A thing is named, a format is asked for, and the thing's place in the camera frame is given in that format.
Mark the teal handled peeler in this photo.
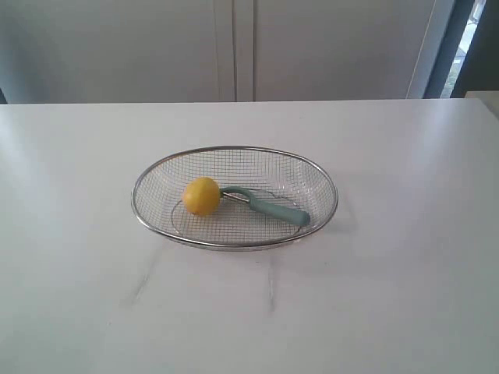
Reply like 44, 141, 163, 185
220, 186, 310, 227

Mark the steel wire mesh basket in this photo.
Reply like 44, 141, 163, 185
131, 146, 338, 251

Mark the yellow lemon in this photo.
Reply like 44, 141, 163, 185
182, 177, 221, 216

